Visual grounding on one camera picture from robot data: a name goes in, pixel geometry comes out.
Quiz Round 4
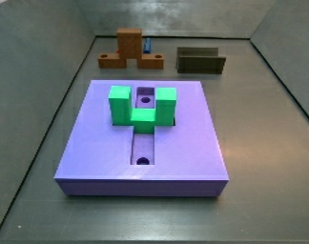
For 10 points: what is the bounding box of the brown T-shaped block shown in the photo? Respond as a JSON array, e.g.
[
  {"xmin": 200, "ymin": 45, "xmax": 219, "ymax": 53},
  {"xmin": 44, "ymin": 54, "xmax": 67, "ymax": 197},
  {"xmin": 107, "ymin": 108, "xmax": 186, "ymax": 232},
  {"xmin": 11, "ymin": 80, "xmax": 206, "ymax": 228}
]
[{"xmin": 97, "ymin": 28, "xmax": 164, "ymax": 70}]

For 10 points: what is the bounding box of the purple base board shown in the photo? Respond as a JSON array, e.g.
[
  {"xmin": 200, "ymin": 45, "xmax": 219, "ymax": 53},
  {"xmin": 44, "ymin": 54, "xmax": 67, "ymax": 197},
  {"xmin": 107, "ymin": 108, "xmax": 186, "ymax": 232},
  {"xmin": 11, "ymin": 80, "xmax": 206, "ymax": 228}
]
[{"xmin": 55, "ymin": 80, "xmax": 228, "ymax": 196}]

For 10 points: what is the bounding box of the green U-shaped block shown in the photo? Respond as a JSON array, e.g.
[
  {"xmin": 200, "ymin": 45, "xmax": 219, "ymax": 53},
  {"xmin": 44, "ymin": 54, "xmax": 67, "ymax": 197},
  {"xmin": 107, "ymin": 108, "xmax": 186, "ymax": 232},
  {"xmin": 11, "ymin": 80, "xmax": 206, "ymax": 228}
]
[{"xmin": 108, "ymin": 86, "xmax": 178, "ymax": 134}]

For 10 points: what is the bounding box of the blue small block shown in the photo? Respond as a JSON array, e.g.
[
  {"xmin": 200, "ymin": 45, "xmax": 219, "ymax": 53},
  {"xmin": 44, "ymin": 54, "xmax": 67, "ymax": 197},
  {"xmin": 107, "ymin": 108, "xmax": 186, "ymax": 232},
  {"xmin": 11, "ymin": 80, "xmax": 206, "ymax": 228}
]
[{"xmin": 143, "ymin": 37, "xmax": 152, "ymax": 54}]

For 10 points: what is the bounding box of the black bracket block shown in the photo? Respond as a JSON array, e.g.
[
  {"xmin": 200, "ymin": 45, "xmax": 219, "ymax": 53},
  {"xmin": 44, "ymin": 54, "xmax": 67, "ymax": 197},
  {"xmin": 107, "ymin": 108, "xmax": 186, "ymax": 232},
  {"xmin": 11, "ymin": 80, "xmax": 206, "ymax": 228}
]
[{"xmin": 176, "ymin": 47, "xmax": 226, "ymax": 74}]

